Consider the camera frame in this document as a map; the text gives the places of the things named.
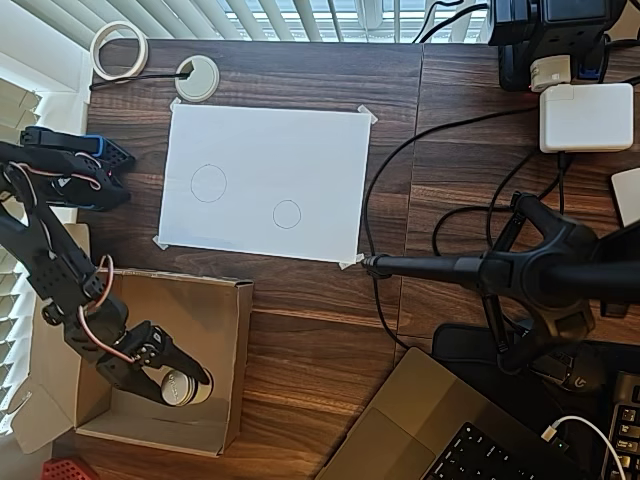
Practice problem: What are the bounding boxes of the jar with silver lid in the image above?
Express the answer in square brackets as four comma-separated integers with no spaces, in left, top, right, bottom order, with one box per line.
[159,367,215,409]

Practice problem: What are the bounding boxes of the open cardboard box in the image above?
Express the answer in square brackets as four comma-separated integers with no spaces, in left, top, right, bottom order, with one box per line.
[9,223,255,459]

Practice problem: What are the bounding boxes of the red perforated clamp block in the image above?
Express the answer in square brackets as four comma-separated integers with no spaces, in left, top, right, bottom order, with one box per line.
[39,457,99,480]

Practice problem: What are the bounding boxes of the white vertical blinds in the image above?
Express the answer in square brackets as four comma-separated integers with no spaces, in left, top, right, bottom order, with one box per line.
[0,74,46,441]
[29,0,494,45]

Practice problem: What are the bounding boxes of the black and blue table clamp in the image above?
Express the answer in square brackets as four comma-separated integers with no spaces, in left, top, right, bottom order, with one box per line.
[82,133,137,211]

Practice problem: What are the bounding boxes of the white paper sheet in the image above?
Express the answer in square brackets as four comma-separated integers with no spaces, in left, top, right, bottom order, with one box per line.
[157,102,374,266]

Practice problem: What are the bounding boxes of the grey laptop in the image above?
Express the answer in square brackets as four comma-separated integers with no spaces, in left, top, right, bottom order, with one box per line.
[312,347,591,480]

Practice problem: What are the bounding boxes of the black mouse pad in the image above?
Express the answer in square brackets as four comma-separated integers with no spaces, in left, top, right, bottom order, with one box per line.
[432,322,619,441]

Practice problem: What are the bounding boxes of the masking tape roll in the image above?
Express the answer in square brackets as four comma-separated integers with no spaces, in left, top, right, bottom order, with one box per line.
[90,21,149,82]

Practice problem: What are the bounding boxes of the black tripod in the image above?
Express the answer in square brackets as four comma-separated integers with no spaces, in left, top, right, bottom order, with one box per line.
[359,192,640,376]

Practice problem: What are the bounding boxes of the black computer mouse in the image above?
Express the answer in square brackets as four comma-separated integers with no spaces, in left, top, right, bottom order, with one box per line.
[529,344,614,396]

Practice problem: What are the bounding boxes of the black keyboard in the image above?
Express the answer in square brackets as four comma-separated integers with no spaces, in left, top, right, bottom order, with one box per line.
[602,369,640,480]

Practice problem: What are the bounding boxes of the white power adapter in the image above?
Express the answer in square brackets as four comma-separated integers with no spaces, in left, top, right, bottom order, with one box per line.
[538,82,635,154]

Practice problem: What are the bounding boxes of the white flat device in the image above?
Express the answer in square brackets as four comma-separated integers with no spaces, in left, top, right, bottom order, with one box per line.
[609,168,640,229]

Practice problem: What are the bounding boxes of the black power strip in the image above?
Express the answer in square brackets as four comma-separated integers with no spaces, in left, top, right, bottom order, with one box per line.
[487,0,629,51]

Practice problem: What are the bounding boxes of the blue plug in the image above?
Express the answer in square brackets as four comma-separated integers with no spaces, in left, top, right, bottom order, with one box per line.
[574,49,606,82]

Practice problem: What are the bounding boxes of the long black cable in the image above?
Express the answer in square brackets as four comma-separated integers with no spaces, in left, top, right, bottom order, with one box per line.
[360,104,544,351]

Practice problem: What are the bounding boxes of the white desk cable grommet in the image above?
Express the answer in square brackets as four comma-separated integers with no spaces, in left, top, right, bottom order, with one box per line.
[174,56,221,103]

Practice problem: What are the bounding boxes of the thin black cable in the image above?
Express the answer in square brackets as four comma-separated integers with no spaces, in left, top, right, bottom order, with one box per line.
[88,69,194,92]

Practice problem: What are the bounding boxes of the white charging cable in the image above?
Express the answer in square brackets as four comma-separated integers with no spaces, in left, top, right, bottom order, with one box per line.
[543,414,629,480]

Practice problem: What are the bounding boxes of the black adapter cable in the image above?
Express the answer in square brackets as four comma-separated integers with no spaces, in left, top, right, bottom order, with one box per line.
[432,149,572,261]

